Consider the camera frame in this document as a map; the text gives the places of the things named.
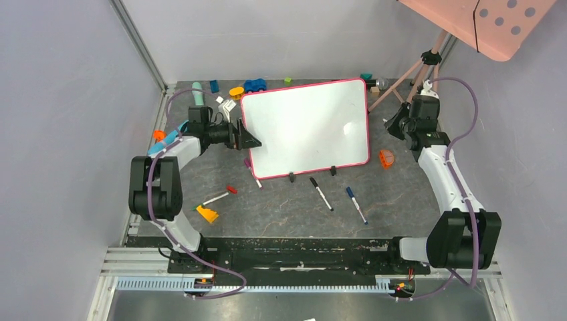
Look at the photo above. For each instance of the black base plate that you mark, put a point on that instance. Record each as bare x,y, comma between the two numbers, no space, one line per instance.
293,261

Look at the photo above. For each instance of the black whiteboard marker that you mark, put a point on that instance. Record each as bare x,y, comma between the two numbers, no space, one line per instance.
320,192

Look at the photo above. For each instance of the large mint toy crayon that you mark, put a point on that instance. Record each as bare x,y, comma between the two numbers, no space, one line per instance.
197,93

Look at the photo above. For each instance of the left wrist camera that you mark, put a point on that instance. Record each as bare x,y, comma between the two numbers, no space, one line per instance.
225,107

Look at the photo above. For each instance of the large blue toy crayon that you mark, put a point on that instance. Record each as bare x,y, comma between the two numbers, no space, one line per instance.
170,138

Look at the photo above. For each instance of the dark blue small block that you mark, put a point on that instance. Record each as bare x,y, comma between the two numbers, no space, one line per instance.
214,86

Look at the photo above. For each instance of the yellow orange plastic block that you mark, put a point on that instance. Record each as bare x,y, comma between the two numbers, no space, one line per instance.
208,214

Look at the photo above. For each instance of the small orange toy piece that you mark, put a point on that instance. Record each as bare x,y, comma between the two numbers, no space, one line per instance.
159,135

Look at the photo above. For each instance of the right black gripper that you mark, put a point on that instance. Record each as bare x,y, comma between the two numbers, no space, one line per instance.
400,119

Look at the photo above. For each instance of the white slotted cable duct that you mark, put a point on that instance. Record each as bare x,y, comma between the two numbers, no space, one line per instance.
203,285

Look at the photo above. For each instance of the purple whiteboard marker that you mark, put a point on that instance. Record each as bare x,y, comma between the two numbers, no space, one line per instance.
247,163

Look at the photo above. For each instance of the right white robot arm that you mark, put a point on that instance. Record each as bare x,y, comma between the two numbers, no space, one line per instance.
466,234

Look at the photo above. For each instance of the wooden small block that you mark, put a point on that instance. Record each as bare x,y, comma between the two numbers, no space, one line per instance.
375,91

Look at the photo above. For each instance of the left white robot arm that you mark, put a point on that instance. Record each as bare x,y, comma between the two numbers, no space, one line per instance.
155,188

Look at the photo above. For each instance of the pink framed whiteboard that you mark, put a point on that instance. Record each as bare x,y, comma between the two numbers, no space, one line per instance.
308,128

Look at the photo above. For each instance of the blue toy car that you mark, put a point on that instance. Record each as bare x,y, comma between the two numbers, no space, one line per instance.
256,85

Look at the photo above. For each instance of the green whiteboard marker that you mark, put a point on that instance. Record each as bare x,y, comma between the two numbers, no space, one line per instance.
211,200

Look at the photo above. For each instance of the orange semicircle toy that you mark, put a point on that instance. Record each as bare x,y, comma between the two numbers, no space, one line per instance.
386,158

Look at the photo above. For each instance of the pink perforated panel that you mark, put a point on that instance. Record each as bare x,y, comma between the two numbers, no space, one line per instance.
494,28

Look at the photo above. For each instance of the blue whiteboard marker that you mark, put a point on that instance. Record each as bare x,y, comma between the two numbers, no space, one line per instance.
357,206

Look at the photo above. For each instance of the yellow toy ring block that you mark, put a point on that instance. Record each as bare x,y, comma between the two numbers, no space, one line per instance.
237,93

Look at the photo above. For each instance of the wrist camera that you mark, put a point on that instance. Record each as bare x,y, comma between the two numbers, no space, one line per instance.
426,89
225,107

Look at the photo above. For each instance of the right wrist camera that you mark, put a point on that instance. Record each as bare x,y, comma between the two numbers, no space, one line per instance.
426,89

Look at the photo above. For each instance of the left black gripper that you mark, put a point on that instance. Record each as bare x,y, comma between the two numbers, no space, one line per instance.
245,140

